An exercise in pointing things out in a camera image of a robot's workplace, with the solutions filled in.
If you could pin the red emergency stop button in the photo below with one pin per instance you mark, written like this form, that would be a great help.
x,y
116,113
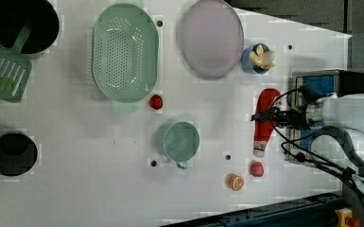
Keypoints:
x,y
346,219

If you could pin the small red tomato toy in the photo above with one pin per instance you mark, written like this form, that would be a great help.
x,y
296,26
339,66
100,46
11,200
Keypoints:
x,y
156,102

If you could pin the green slotted spatula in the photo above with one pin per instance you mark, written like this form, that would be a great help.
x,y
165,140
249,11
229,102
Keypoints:
x,y
15,69

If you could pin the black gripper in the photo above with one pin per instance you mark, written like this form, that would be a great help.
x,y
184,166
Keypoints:
x,y
294,118

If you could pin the small black cup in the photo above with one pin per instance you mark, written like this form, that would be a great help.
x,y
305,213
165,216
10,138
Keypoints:
x,y
18,154

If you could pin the orange slice toy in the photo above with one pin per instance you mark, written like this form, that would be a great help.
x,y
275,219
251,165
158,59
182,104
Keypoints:
x,y
236,182

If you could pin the green perforated colander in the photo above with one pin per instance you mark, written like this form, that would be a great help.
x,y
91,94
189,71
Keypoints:
x,y
125,55

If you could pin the purple round plate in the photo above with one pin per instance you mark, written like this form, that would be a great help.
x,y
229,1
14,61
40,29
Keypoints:
x,y
211,38

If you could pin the red strawberry toy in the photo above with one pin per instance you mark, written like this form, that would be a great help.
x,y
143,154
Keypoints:
x,y
257,169

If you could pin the silver toaster oven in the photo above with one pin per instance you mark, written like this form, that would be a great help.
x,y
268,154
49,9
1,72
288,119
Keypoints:
x,y
331,142

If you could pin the red ketchup bottle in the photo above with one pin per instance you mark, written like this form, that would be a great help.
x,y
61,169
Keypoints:
x,y
263,129

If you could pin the peeled banana toy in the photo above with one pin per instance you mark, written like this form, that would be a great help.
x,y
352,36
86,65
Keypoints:
x,y
261,58

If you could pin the blue bowl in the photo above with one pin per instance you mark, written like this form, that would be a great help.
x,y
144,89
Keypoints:
x,y
246,63

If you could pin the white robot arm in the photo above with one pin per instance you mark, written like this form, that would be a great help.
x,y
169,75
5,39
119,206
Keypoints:
x,y
342,112

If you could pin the green mug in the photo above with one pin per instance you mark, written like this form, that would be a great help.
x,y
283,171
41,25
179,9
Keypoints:
x,y
181,143

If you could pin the large black pot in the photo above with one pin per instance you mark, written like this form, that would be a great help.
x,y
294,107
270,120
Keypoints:
x,y
40,17

